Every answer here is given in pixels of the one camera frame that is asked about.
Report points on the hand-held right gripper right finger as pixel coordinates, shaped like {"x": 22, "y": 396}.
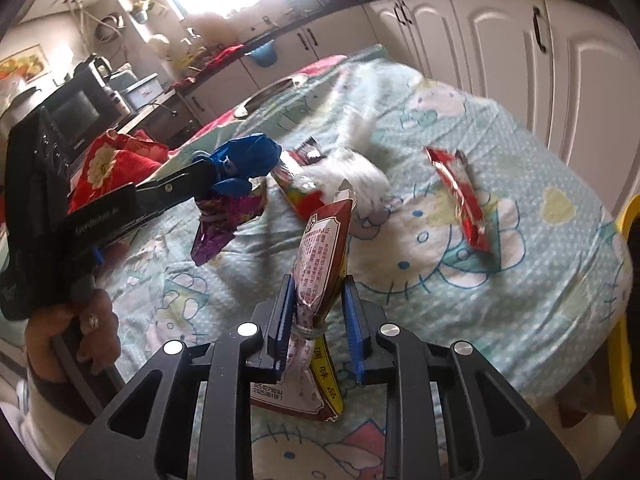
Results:
{"x": 354, "y": 330}

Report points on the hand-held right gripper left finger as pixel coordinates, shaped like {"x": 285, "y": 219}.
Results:
{"x": 285, "y": 320}

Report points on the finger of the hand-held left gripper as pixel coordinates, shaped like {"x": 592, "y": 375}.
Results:
{"x": 175, "y": 185}

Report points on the purple snack wrapper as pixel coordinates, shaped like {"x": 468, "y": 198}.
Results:
{"x": 220, "y": 225}

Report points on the brown snack packet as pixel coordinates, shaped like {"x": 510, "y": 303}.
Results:
{"x": 320, "y": 260}

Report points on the blue plastic bag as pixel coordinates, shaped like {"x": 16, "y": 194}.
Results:
{"x": 250, "y": 155}

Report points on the dark striped snack wrapper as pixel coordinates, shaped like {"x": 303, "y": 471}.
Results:
{"x": 310, "y": 152}

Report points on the white plastic bag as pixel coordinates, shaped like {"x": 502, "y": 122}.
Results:
{"x": 360, "y": 175}

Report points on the long red snack wrapper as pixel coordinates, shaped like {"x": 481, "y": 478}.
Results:
{"x": 462, "y": 195}

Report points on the black bin with yellow rim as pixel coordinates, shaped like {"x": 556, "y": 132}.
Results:
{"x": 622, "y": 360}

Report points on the person's left forearm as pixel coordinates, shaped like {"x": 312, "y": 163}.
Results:
{"x": 40, "y": 425}

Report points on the person's left hand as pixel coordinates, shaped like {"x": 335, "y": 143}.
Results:
{"x": 55, "y": 330}

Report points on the red floral cloth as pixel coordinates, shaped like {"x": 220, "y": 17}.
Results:
{"x": 115, "y": 165}

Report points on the white storage box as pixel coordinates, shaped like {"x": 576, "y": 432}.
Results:
{"x": 145, "y": 92}

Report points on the black microwave oven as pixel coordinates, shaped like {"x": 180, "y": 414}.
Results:
{"x": 75, "y": 105}

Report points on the red colourful snack wrapper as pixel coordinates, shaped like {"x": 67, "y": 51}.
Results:
{"x": 295, "y": 190}

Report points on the small red rag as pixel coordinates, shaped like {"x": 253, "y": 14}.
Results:
{"x": 225, "y": 56}

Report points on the metal basin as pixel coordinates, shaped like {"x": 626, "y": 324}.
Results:
{"x": 280, "y": 87}

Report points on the cartoon cat printed blanket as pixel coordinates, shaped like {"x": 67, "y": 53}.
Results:
{"x": 500, "y": 310}

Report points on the blue plastic basin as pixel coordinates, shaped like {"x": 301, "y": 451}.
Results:
{"x": 262, "y": 54}

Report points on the white lower cabinets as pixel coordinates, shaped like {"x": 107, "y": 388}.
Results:
{"x": 500, "y": 60}

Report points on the framed wall picture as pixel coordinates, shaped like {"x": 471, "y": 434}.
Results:
{"x": 22, "y": 62}

